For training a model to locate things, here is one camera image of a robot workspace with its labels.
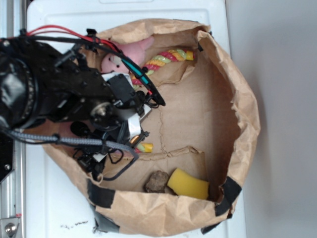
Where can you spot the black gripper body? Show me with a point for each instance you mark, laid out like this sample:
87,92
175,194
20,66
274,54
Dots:
116,123

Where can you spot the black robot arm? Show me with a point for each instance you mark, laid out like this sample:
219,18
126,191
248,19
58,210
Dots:
51,98

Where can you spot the pink plush toy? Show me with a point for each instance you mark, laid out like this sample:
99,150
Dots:
135,51

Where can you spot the grey brown rock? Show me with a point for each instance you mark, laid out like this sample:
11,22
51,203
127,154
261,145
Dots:
157,182

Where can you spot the brown paper bag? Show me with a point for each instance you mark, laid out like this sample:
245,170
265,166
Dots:
208,128

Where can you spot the yellow sponge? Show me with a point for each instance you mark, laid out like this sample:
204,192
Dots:
184,184

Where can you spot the aluminium frame rail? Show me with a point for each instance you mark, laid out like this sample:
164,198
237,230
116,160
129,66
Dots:
12,170

